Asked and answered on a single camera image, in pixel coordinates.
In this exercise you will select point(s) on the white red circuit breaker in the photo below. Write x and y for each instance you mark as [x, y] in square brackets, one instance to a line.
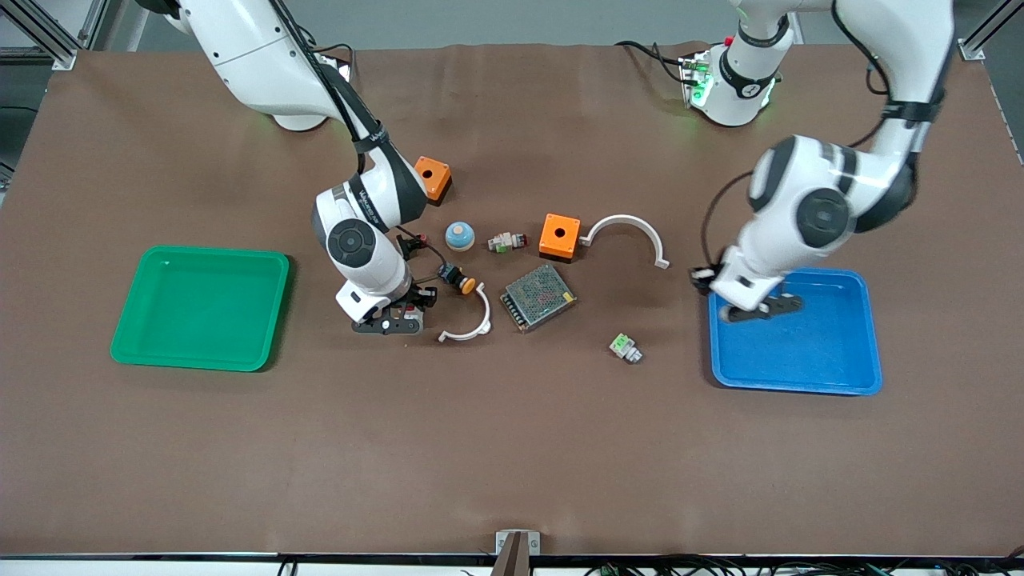
[413, 320]

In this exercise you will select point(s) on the right arm base connector plate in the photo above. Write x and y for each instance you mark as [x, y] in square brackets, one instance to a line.
[346, 68]

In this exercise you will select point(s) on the left arm base connector plate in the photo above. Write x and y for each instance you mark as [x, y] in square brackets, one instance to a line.
[696, 80]

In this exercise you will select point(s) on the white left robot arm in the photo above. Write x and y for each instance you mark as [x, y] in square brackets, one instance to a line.
[816, 200]

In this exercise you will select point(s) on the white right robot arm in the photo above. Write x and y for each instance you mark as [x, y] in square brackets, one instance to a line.
[264, 64]

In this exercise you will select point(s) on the black orange-capped push button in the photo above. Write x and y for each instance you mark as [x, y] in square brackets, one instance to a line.
[456, 277]

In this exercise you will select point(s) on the blue plastic tray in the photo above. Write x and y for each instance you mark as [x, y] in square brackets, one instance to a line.
[800, 360]

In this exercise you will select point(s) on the black red push button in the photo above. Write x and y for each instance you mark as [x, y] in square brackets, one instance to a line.
[410, 245]

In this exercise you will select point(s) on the blue dome button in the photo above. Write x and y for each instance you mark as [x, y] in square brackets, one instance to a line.
[460, 238]

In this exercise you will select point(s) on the white red green indicator lamp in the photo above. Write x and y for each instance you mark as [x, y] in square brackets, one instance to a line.
[506, 242]

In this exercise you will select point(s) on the metal mesh power supply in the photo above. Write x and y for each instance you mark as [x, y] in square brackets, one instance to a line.
[538, 298]

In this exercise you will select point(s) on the orange button box with hole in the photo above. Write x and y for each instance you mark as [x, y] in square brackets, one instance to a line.
[438, 172]
[552, 242]

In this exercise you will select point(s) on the brown table cover sheet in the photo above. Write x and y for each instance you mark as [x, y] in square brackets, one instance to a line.
[512, 448]

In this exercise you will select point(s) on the green plastic tray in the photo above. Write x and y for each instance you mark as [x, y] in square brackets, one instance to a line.
[160, 344]

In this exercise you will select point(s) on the green white switch module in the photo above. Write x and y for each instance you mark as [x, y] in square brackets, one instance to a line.
[624, 347]

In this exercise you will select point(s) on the silver camera mount bracket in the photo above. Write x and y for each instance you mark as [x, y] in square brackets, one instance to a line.
[532, 542]

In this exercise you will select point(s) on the brown camera pole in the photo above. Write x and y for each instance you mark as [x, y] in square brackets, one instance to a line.
[512, 560]

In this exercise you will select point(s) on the aluminium frame profile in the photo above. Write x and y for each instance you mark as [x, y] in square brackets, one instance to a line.
[972, 50]
[60, 56]

